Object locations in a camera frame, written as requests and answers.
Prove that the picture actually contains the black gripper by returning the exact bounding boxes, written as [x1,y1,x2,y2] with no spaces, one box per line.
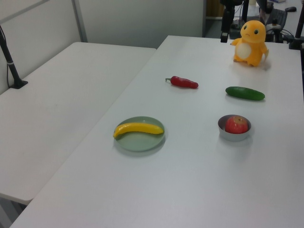
[219,0,243,44]

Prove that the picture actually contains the green cucumber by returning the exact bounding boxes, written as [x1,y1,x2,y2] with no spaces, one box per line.
[225,86,266,102]

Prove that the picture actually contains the metal bowl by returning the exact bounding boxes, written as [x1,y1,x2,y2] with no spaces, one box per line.
[218,114,252,142]

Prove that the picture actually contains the thin black vertical pole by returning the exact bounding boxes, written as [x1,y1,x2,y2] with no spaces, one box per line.
[242,0,250,24]

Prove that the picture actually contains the orange plush toy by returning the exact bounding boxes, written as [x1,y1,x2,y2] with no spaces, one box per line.
[230,19,270,67]

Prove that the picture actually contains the black office chair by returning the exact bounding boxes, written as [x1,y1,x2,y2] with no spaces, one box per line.
[265,8,288,43]

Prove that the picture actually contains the red chili pepper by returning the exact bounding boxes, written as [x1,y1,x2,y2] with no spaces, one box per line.
[165,76,200,90]

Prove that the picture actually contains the black tripod pole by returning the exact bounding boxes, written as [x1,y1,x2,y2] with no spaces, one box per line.
[289,16,304,50]

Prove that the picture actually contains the red apple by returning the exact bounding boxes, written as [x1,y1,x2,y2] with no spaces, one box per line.
[225,115,248,134]

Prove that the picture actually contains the yellow banana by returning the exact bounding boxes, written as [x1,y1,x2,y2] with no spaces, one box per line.
[113,122,165,139]

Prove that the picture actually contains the light green plate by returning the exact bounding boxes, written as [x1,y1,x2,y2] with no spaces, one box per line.
[114,116,165,152]

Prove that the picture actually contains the white side table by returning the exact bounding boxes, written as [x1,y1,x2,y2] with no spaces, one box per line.
[0,41,157,228]

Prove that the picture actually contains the grey partition post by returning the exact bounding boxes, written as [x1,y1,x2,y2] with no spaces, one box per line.
[71,0,88,43]

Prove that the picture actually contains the black camera stand pole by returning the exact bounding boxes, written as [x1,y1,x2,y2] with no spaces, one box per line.
[0,23,29,90]

